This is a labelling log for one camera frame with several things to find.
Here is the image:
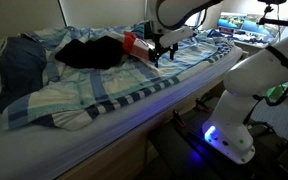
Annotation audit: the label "green object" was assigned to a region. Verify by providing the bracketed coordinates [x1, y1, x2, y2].
[264, 83, 288, 102]

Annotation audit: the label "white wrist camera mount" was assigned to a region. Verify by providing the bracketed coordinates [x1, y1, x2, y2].
[158, 26, 196, 49]

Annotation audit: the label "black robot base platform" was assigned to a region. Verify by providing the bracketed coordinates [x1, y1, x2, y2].
[148, 99, 288, 180]

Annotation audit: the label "white mattress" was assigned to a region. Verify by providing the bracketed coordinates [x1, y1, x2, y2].
[0, 39, 244, 180]

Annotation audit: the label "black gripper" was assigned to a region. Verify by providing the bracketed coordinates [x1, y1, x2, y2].
[148, 20, 179, 69]

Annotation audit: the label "monitor with landscape picture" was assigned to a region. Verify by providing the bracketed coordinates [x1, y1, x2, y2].
[216, 12, 281, 46]

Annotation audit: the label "red cloth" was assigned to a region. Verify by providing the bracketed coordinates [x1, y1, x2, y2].
[121, 30, 152, 62]

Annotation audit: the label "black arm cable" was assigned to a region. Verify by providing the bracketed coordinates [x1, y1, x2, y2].
[243, 44, 288, 127]

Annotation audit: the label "black camera stand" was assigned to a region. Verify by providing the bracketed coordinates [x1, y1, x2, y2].
[256, 0, 288, 33]

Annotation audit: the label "red black clamp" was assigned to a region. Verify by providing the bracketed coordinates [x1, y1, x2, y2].
[171, 109, 187, 130]
[193, 95, 212, 113]

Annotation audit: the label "blue plaid blanket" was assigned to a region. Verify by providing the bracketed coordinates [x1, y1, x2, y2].
[0, 23, 236, 132]

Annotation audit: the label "black garment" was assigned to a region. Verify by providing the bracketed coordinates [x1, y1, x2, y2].
[54, 35, 125, 71]

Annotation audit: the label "blue jeans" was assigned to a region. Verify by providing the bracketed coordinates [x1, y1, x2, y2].
[0, 36, 49, 115]

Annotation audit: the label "wooden bed frame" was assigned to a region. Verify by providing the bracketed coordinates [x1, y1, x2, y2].
[55, 49, 250, 180]

